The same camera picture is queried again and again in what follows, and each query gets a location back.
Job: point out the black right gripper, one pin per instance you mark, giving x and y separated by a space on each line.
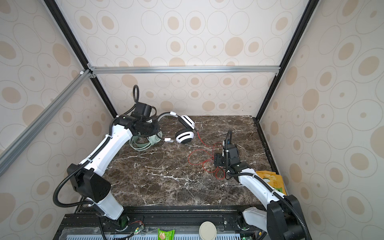
218 158

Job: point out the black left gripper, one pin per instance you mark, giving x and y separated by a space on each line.
156 122

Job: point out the mint green headphones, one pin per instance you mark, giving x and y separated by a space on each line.
141 144

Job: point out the white black red-cable headphones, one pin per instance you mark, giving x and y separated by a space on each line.
186 135

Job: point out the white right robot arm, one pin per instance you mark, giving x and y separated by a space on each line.
270 198

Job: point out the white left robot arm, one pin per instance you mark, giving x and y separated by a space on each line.
87 177

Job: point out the yellow green snack bag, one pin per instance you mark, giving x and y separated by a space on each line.
273 179

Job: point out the white round cap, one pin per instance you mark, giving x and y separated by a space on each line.
207 231

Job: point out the green snack packet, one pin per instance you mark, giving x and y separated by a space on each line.
166 235

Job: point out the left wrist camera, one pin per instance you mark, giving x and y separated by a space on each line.
144 112

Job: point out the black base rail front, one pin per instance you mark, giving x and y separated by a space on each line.
238 222

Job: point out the silver aluminium rail back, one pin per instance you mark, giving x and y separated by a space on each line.
185 70

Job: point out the silver aluminium rail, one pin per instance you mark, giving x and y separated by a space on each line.
185 70
28 135

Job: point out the black corner frame post left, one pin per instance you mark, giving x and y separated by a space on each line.
77 49

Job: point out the black corner frame post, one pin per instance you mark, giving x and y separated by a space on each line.
77 49
300 29

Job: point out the silver aluminium rail left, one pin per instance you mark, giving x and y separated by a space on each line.
28 135

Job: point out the black corner frame post right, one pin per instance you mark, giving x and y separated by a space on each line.
300 29

